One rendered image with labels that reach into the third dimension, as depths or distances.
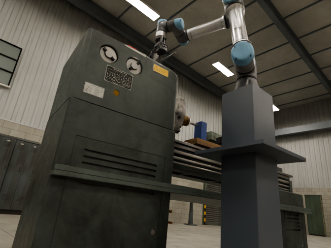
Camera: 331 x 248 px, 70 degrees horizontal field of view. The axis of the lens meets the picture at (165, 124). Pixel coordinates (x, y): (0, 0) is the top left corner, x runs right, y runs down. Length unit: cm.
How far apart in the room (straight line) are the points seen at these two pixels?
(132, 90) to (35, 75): 749
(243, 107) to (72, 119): 84
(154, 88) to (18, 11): 838
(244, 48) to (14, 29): 827
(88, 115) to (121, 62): 35
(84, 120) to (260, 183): 84
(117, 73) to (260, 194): 89
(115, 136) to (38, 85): 750
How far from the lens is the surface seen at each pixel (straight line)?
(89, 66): 121
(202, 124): 185
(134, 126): 121
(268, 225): 123
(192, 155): 155
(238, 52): 137
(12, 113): 813
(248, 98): 131
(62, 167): 101
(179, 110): 156
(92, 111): 113
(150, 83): 135
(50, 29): 955
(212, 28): 177
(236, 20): 155
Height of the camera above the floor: 43
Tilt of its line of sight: 20 degrees up
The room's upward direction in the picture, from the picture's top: 6 degrees clockwise
